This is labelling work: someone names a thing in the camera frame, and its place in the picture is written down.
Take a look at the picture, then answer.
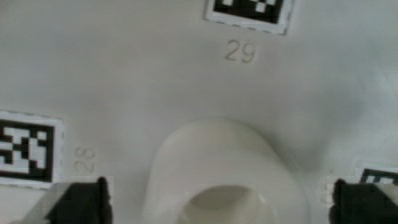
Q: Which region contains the white round table top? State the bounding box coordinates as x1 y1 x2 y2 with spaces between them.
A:
0 0 398 224

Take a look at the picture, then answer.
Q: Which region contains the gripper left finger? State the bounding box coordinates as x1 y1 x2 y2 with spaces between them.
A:
45 177 114 224

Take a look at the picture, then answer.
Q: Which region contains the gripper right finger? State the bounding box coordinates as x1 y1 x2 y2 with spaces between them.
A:
329 179 398 224

